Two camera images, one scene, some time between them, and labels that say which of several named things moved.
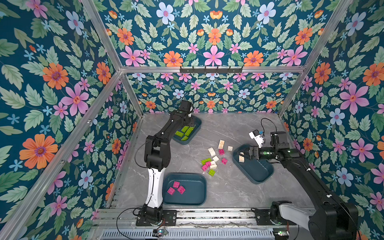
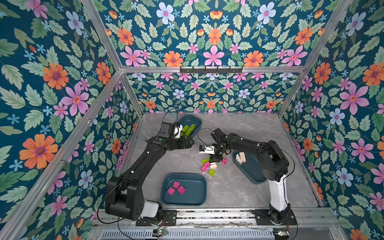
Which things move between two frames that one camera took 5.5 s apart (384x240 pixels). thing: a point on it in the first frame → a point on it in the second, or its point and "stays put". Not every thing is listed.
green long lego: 189,131 stays put
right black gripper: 253,151 → 213,157
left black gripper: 191,122 → 183,144
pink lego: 171,191 stays put
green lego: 185,128 stays put
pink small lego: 181,189 stays put
